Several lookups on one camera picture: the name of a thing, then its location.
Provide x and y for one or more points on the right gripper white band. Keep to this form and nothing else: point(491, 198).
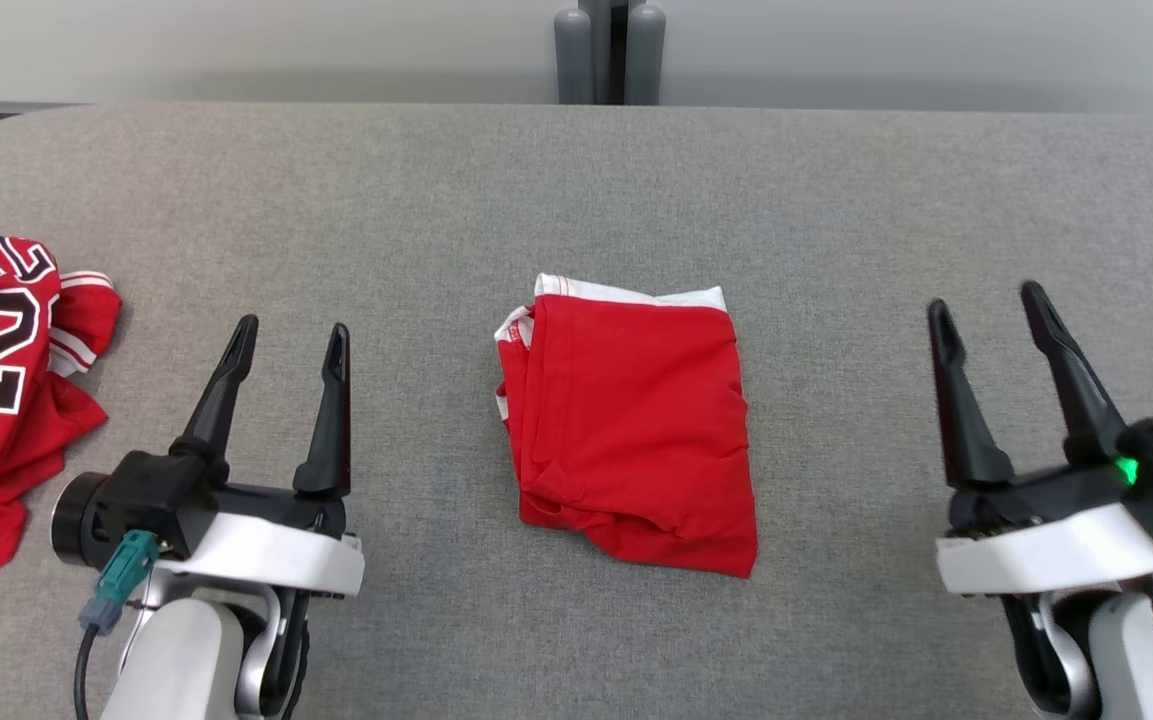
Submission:
point(1046, 550)

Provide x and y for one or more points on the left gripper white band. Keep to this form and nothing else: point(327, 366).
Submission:
point(266, 550)

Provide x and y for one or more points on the red shorts with white waistband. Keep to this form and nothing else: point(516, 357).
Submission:
point(636, 430)

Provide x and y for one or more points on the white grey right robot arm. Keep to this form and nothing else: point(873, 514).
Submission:
point(1126, 650)

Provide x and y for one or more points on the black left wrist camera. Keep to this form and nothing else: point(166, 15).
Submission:
point(136, 490)

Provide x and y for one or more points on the aluminium frame post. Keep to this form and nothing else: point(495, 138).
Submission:
point(576, 60)

